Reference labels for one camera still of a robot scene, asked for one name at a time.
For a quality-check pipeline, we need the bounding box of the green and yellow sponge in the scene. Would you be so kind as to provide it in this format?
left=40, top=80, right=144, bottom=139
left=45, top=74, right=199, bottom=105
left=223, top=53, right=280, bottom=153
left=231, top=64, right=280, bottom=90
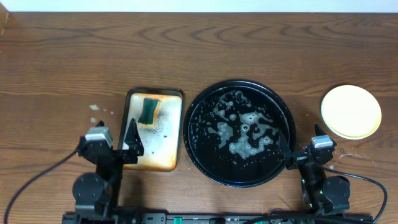
left=138, top=98, right=160, bottom=129

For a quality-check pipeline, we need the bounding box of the pale yellow plate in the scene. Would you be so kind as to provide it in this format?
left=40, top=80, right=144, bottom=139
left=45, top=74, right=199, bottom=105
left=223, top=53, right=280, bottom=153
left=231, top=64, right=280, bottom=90
left=320, top=85, right=382, bottom=140

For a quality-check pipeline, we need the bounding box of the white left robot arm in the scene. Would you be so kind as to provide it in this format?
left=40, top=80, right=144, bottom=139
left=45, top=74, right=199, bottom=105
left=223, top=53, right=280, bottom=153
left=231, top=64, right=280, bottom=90
left=72, top=118, right=144, bottom=223

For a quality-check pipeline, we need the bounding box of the rectangular soapy baking tray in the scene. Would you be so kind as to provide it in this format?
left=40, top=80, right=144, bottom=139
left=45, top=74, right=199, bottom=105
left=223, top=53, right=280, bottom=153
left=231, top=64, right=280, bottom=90
left=118, top=88, right=183, bottom=172

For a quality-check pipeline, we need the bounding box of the round black tray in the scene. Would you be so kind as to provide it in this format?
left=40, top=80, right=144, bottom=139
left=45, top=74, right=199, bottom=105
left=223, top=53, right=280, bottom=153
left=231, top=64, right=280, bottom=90
left=183, top=80, right=297, bottom=188

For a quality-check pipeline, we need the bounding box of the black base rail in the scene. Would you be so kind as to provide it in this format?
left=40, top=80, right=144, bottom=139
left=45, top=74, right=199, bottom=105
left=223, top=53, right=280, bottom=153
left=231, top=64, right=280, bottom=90
left=62, top=211, right=374, bottom=224

